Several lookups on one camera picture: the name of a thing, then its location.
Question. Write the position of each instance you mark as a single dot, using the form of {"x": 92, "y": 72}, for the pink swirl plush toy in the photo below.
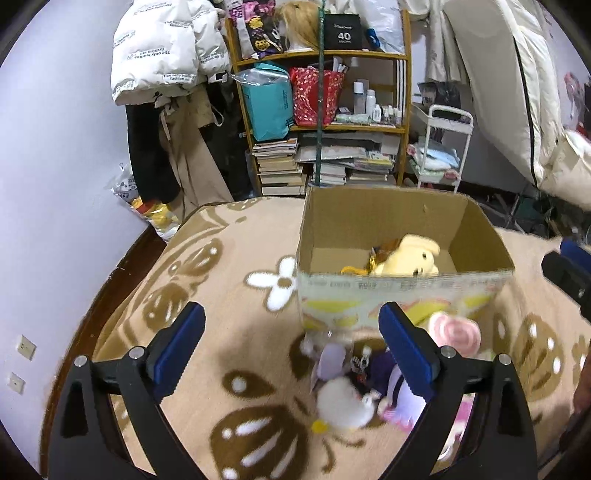
{"x": 455, "y": 334}

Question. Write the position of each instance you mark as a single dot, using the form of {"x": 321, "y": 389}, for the teal paper bag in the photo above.
{"x": 270, "y": 104}

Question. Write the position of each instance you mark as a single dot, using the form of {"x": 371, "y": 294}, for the stack of books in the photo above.
{"x": 277, "y": 166}

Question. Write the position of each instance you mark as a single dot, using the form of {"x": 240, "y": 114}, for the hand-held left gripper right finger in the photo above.
{"x": 408, "y": 357}

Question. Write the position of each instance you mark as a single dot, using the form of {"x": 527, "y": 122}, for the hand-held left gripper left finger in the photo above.
{"x": 179, "y": 353}

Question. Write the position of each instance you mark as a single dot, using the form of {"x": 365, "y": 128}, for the beige butterfly print blanket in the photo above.
{"x": 240, "y": 332}

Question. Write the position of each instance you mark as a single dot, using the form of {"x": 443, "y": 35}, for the white plastic bag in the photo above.
{"x": 385, "y": 27}

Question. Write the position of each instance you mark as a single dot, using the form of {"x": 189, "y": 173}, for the white duvet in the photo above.
{"x": 512, "y": 83}

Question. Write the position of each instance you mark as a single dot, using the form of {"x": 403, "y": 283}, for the floral black cloth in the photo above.
{"x": 258, "y": 30}

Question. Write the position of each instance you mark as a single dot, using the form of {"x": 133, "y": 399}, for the white plush toy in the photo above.
{"x": 341, "y": 404}

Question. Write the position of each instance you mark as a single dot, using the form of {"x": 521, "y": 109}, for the wooden shelf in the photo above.
{"x": 323, "y": 129}

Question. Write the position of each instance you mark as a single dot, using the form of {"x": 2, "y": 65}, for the wooden bed frame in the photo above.
{"x": 131, "y": 258}

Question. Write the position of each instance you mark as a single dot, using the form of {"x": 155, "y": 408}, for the dark purple plush toy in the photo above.
{"x": 371, "y": 371}

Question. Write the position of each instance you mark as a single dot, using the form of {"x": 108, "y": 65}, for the white puffer jacket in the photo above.
{"x": 166, "y": 46}

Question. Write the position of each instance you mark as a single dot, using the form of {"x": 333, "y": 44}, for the black coat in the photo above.
{"x": 147, "y": 152}

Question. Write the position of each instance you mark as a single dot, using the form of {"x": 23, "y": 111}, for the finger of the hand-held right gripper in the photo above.
{"x": 577, "y": 251}
{"x": 565, "y": 279}

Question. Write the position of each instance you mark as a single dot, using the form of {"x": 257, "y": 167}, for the cardboard box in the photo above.
{"x": 397, "y": 295}

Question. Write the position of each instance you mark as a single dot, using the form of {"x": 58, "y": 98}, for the yellow plush toy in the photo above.
{"x": 408, "y": 261}

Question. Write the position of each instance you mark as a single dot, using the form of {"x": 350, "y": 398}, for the black box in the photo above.
{"x": 342, "y": 32}

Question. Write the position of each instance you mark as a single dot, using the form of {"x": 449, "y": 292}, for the light purple plush toy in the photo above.
{"x": 401, "y": 406}

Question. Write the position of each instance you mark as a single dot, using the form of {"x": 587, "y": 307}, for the pile of magazines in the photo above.
{"x": 351, "y": 161}

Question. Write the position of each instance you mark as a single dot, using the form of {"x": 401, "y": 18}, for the red gift bag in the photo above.
{"x": 316, "y": 97}

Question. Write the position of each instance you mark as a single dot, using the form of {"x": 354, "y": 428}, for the white wall socket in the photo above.
{"x": 17, "y": 382}
{"x": 25, "y": 347}

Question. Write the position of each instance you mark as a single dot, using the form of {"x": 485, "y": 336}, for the blonde wig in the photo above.
{"x": 298, "y": 23}

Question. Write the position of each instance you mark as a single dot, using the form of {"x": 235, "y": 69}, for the beige coat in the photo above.
{"x": 189, "y": 152}

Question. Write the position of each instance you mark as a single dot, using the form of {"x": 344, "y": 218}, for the white trolley cart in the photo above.
{"x": 438, "y": 147}

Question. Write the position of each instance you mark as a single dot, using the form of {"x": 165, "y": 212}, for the green pole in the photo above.
{"x": 320, "y": 92}

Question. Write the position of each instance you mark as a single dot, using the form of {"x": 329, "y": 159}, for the plastic bag of toys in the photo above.
{"x": 143, "y": 205}

